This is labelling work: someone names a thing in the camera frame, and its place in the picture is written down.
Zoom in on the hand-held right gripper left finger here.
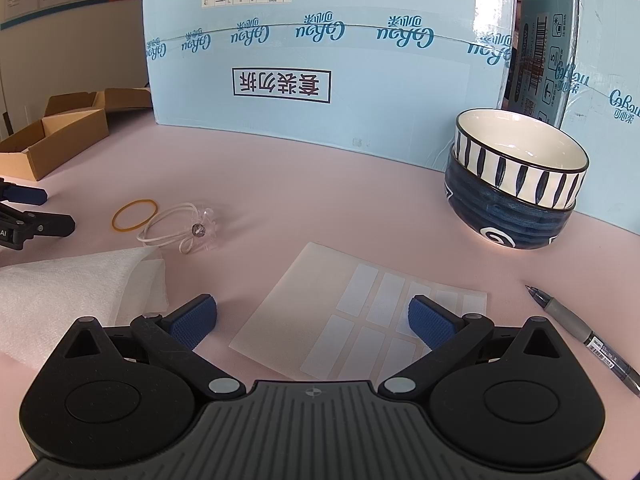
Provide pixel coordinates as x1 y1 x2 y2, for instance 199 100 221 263
62 294 246 401

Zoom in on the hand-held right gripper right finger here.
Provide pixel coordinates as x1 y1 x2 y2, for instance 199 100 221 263
377 296 566 401

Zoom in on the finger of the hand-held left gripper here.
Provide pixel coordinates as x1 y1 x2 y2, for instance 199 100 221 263
0 176 49 207
0 205 76 251

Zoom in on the white foam cloth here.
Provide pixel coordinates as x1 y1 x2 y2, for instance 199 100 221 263
0 246 169 372

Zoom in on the open brown cardboard box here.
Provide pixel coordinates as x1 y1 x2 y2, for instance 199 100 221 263
0 88 152 182

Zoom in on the yellow rubber band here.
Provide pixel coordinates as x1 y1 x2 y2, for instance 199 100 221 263
111 200 160 233

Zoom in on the white label sticker sheet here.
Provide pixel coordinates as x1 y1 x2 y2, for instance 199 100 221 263
229 241 488 386

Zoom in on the dark blue ceramic bowl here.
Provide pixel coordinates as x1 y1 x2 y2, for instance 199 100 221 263
444 145 577 251

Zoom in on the grey ballpoint pen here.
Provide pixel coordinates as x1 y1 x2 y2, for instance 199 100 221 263
525 284 640 400

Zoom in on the striped white ceramic bowl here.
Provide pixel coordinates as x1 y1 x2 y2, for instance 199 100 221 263
454 108 590 209

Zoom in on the large light blue carton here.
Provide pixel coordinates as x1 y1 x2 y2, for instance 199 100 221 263
141 0 518 171

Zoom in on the light blue carton with barcode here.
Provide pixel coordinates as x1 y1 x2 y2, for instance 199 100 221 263
510 0 640 236

